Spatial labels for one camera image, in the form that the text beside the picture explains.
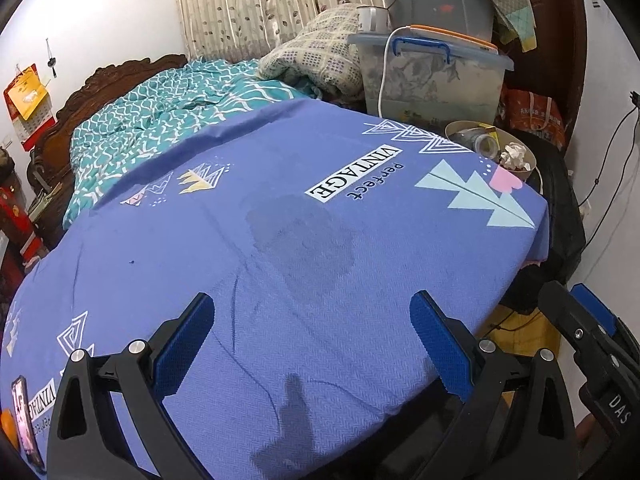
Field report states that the folded checked quilt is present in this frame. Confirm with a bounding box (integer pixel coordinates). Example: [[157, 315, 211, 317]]
[[257, 4, 381, 103]]

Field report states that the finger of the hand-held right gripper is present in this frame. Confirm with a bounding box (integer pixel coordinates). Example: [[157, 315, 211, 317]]
[[571, 283, 640, 376], [539, 280, 626, 401]]

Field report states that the red yellow wall calendar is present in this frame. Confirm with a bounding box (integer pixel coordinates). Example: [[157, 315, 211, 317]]
[[2, 63, 57, 151]]

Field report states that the red printed bag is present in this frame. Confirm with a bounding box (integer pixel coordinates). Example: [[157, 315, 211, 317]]
[[500, 85, 568, 151]]

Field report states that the smartphone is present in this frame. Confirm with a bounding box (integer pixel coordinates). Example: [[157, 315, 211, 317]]
[[11, 375, 47, 473]]

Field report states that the white tissue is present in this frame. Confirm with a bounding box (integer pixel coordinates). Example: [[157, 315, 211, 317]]
[[499, 142, 533, 171]]

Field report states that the dark wooden door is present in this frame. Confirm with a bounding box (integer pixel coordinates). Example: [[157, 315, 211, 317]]
[[515, 0, 588, 146]]

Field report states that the white mug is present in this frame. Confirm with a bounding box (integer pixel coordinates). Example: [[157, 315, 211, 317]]
[[356, 4, 392, 32]]

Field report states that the beige leaf print curtain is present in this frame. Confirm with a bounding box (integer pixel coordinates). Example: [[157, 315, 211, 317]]
[[170, 0, 386, 61]]

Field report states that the red gift box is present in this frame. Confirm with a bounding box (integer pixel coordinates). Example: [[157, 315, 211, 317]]
[[0, 185, 38, 266]]

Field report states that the white cable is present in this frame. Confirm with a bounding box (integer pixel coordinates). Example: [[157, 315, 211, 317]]
[[377, 24, 416, 118]]

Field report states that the blue printed blanket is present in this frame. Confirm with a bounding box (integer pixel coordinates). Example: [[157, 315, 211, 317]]
[[0, 97, 551, 480]]

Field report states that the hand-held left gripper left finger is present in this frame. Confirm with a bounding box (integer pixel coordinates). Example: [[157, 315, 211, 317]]
[[46, 291, 217, 480]]

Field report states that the black round object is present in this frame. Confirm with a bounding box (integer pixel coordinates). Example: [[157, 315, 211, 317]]
[[520, 135, 587, 286]]

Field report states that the carved wooden headboard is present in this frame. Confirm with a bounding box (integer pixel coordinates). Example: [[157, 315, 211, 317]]
[[27, 53, 188, 246]]

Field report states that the orange fruit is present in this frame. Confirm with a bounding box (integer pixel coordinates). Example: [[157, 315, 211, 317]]
[[0, 410, 18, 448]]

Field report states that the teal patterned quilt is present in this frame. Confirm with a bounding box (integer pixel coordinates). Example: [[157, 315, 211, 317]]
[[62, 57, 321, 228]]

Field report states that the beige round bin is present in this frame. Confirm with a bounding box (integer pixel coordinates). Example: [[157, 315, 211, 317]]
[[444, 120, 539, 183]]

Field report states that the pastel patterned mat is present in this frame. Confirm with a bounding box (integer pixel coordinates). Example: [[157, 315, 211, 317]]
[[467, 0, 538, 53]]

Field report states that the orange edged white board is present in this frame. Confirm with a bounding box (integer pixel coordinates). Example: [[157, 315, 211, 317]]
[[410, 24, 498, 51]]

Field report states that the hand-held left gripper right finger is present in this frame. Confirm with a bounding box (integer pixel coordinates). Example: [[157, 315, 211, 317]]
[[400, 290, 578, 480]]

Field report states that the clear storage box blue handle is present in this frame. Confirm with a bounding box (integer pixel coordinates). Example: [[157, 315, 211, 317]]
[[347, 25, 516, 126]]

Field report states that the black cable with plug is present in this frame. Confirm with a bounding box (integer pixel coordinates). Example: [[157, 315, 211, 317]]
[[577, 91, 640, 208]]

